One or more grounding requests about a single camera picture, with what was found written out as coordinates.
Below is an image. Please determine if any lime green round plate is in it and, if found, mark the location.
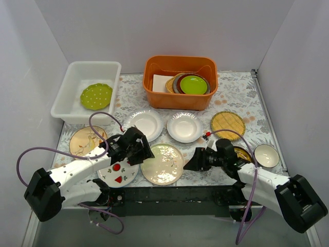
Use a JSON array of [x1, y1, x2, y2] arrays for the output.
[[180, 75, 208, 95]]

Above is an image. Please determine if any small woven bamboo tray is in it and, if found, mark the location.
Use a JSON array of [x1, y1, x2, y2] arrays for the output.
[[166, 76, 176, 94]]

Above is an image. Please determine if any round woven bamboo mat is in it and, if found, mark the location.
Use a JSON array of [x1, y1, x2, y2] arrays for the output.
[[210, 111, 246, 141]]

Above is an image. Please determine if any small white paper plate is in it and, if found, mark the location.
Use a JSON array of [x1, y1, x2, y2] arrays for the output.
[[167, 112, 203, 143]]

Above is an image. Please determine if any black aluminium base frame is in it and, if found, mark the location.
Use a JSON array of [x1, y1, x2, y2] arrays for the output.
[[30, 177, 309, 224]]

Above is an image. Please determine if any white bowl teal rim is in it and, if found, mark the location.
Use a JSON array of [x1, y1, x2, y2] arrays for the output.
[[254, 144, 280, 168]]

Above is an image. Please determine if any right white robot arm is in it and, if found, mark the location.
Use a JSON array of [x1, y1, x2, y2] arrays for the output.
[[184, 139, 328, 233]]

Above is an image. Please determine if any grey speckled plate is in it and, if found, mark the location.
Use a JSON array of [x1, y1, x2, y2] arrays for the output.
[[172, 73, 184, 94]]

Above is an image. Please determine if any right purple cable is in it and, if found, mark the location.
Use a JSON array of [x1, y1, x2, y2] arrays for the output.
[[205, 129, 267, 245]]

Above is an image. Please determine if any pale green cream plate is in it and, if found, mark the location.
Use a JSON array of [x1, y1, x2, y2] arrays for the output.
[[141, 144, 185, 185]]

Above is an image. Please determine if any purple cable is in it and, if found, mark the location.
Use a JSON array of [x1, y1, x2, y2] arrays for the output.
[[16, 112, 125, 235], [205, 129, 267, 245]]

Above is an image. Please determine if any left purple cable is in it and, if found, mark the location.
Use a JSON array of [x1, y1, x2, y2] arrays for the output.
[[16, 112, 125, 235]]

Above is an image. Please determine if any large white paper plate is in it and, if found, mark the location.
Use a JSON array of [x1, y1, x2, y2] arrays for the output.
[[123, 109, 163, 142]]

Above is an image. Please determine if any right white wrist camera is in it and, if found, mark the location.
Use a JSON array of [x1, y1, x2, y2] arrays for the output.
[[202, 132, 214, 149]]

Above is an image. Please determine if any white watermelon pattern plate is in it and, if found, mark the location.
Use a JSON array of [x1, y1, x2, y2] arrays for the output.
[[97, 159, 140, 188]]

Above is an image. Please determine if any green polka dot plate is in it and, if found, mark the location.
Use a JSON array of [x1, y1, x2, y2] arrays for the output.
[[80, 83, 113, 111]]

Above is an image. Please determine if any white paper sheet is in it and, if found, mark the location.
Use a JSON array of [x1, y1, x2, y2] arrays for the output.
[[152, 75, 172, 93]]

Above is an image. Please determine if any floral pattern table mat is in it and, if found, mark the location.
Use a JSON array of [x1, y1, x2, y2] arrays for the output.
[[52, 72, 279, 187]]

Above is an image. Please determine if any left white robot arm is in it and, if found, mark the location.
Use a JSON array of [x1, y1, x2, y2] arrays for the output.
[[24, 127, 154, 222]]

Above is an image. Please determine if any tan bird pattern plate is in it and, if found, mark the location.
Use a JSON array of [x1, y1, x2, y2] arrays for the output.
[[69, 127, 103, 156]]

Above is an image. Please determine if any yellow brown ornate plate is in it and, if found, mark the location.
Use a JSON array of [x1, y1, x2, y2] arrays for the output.
[[234, 146, 254, 164]]

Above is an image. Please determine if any orange plastic bin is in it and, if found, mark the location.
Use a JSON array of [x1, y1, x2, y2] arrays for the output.
[[142, 56, 218, 111]]

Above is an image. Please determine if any dark red plate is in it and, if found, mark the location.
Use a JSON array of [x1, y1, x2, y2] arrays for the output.
[[177, 73, 210, 95]]

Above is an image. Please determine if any white plastic bin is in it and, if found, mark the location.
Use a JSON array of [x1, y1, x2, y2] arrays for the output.
[[51, 61, 121, 124]]

